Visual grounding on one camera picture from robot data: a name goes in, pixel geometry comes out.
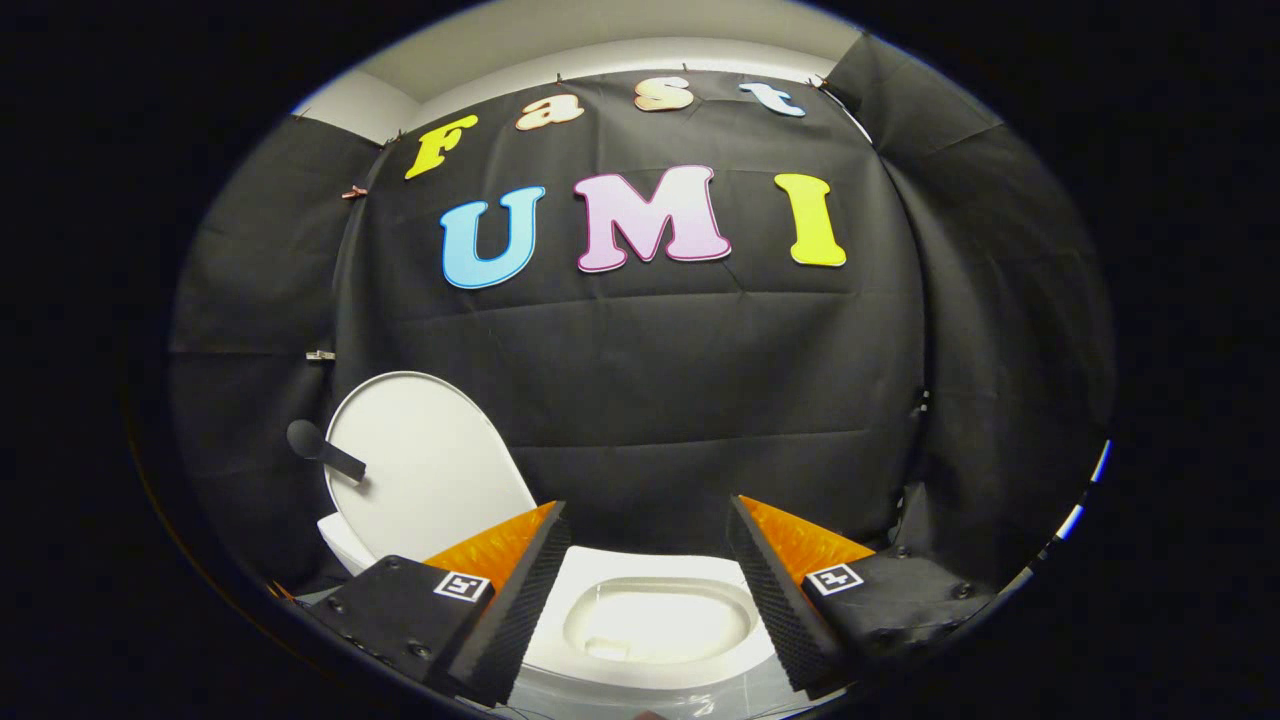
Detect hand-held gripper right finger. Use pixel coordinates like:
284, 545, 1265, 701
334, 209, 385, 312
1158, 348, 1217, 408
726, 495, 996, 699

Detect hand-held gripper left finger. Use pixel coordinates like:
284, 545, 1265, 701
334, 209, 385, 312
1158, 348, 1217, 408
300, 500, 573, 706

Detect white toilet lid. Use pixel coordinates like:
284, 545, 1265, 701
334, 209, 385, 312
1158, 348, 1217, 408
322, 371, 541, 564

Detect white toilet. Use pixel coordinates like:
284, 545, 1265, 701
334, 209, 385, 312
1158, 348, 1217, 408
318, 515, 801, 716

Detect white toilet seat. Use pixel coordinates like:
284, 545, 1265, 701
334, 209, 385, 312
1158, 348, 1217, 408
520, 545, 793, 693

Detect black backdrop cloth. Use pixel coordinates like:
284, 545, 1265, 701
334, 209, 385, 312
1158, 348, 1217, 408
168, 35, 1116, 593

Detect black round lid handle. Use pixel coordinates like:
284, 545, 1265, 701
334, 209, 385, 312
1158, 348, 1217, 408
287, 419, 367, 484

